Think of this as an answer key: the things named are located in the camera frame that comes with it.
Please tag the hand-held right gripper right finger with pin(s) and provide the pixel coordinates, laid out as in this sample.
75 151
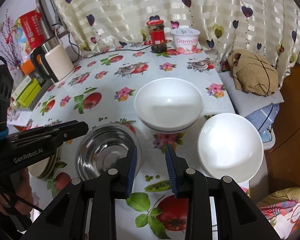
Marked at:
171 170

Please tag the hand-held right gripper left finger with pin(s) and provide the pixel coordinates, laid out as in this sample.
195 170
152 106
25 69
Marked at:
131 172

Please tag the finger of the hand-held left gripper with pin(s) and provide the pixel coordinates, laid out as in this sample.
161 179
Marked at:
70 131
52 125

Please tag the stainless steel bowl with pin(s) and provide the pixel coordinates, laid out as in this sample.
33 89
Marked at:
102 152

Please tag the white bowl blue stripe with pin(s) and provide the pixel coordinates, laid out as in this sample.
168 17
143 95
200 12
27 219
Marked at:
230 147
167 105

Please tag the person's left hand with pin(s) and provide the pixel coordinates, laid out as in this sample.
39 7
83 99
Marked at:
22 187

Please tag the clear glass cup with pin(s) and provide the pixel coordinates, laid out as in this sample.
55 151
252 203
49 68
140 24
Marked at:
14 114

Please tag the white flat box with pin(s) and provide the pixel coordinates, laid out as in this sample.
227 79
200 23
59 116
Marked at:
21 86

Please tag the green box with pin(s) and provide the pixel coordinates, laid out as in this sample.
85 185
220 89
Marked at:
28 93

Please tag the black white striped tray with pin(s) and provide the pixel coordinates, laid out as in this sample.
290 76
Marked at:
41 97

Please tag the white paper sheets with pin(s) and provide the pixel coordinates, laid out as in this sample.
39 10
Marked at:
20 123

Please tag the orange box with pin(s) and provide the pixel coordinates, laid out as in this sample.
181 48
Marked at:
27 67

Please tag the purple flower branches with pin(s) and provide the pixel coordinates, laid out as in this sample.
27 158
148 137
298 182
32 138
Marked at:
5 45

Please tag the white black electric kettle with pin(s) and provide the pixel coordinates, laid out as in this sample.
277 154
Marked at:
58 62

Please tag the red packet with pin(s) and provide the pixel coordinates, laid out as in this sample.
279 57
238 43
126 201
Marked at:
31 30

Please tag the grey pillow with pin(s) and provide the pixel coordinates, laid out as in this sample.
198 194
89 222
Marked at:
245 102

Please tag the silver framed mirror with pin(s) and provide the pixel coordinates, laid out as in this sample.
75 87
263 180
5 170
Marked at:
46 7

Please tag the blue striped cloth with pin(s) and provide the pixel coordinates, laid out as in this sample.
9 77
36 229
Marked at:
262 117

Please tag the colourful plaid quilt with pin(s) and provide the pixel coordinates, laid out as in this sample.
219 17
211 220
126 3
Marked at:
285 212

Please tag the wooden headboard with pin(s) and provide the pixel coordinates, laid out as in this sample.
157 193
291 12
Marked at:
290 130

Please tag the brown cloth bag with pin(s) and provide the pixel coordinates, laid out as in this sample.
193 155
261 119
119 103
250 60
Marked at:
255 75

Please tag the red lid sauce jar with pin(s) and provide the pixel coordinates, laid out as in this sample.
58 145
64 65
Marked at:
157 37

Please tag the white yogurt cup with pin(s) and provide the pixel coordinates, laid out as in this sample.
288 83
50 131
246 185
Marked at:
185 42

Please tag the cream curtain heart print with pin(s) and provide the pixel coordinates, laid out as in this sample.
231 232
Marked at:
140 5

